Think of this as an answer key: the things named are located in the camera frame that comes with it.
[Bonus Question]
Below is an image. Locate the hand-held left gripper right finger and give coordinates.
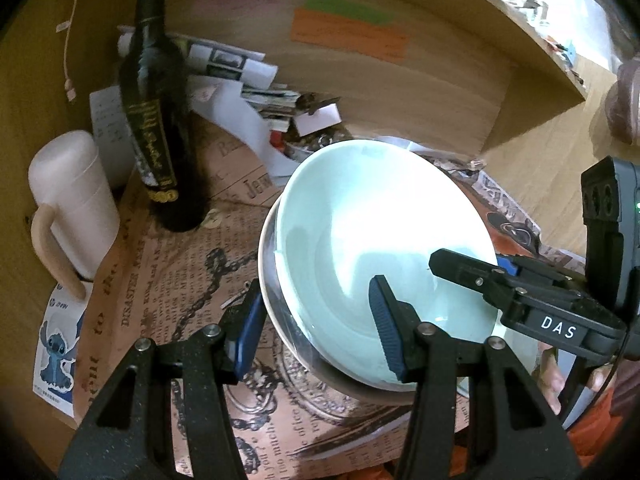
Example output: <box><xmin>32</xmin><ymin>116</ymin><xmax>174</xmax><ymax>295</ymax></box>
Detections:
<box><xmin>368</xmin><ymin>275</ymin><xmax>583</xmax><ymax>480</ymax></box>

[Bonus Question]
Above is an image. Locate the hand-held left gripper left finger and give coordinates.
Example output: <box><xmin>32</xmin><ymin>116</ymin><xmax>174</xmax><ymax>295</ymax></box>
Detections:
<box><xmin>57</xmin><ymin>277</ymin><xmax>267</xmax><ymax>480</ymax></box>

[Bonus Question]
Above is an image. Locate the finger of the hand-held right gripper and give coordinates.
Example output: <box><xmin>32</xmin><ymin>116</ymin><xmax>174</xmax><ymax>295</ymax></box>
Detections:
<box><xmin>495</xmin><ymin>255</ymin><xmax>586</xmax><ymax>295</ymax></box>
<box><xmin>429</xmin><ymin>247</ymin><xmax>586</xmax><ymax>311</ymax></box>

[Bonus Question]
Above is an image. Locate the pinkish grey bowl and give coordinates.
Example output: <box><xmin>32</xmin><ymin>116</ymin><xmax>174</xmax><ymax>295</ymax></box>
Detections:
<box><xmin>256</xmin><ymin>195</ymin><xmax>471</xmax><ymax>407</ymax></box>

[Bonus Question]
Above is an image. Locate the mint green bowl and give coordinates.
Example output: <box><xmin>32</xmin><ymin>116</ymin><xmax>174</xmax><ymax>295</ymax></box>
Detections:
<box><xmin>276</xmin><ymin>140</ymin><xmax>502</xmax><ymax>392</ymax></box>

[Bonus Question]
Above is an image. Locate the person's right hand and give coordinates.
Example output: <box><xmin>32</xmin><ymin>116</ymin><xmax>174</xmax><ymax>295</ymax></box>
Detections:
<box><xmin>537</xmin><ymin>347</ymin><xmax>615</xmax><ymax>415</ymax></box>

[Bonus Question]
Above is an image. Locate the newspaper print mat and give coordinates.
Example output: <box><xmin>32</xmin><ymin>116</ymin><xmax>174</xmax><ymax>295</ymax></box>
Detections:
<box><xmin>75</xmin><ymin>120</ymin><xmax>586</xmax><ymax>480</ymax></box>

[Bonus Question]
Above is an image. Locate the cartoon sticker sheet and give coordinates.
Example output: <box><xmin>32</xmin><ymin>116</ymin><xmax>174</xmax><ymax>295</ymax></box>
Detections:
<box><xmin>35</xmin><ymin>280</ymin><xmax>88</xmax><ymax>418</ymax></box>

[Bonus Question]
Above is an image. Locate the small bowl of beads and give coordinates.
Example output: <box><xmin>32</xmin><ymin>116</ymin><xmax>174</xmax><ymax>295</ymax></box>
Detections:
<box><xmin>282</xmin><ymin>127</ymin><xmax>358</xmax><ymax>161</ymax></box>

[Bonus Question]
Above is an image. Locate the dark wine bottle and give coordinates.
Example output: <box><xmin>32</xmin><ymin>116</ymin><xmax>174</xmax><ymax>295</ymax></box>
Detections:
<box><xmin>117</xmin><ymin>0</ymin><xmax>210</xmax><ymax>233</ymax></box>

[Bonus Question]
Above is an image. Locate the brown striped curtain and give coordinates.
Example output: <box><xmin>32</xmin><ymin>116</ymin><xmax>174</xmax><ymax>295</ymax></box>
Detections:
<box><xmin>590</xmin><ymin>0</ymin><xmax>640</xmax><ymax>146</ymax></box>

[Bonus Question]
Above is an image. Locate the white cardboard piece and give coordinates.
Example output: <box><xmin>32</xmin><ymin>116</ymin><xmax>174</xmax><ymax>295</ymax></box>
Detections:
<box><xmin>292</xmin><ymin>92</ymin><xmax>343</xmax><ymax>136</ymax></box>

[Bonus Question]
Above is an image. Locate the cream lidded mug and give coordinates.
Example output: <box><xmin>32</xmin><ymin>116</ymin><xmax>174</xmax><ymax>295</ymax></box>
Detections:
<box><xmin>27</xmin><ymin>130</ymin><xmax>121</xmax><ymax>298</ymax></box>

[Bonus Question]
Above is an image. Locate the white handwritten note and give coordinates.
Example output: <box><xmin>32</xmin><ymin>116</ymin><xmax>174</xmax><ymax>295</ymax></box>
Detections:
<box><xmin>89</xmin><ymin>85</ymin><xmax>136</xmax><ymax>191</ymax></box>

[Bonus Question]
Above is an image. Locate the orange sticky note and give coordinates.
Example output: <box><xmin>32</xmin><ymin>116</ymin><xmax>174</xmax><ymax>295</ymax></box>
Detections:
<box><xmin>290</xmin><ymin>7</ymin><xmax>410</xmax><ymax>65</ymax></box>

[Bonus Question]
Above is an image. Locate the stack of magazines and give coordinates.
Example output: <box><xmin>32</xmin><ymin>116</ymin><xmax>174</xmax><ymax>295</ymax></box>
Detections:
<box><xmin>117</xmin><ymin>25</ymin><xmax>301</xmax><ymax>133</ymax></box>

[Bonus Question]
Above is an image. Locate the green sticky note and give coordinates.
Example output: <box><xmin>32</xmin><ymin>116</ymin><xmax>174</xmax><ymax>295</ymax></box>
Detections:
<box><xmin>305</xmin><ymin>0</ymin><xmax>396</xmax><ymax>26</ymax></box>

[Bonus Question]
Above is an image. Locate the pink sticky note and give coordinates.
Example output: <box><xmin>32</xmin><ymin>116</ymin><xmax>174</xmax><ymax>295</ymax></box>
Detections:
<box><xmin>185</xmin><ymin>0</ymin><xmax>298</xmax><ymax>18</ymax></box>

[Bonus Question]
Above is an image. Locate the beige cord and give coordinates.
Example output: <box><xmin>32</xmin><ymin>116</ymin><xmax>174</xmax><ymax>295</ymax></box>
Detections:
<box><xmin>60</xmin><ymin>0</ymin><xmax>86</xmax><ymax>106</ymax></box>

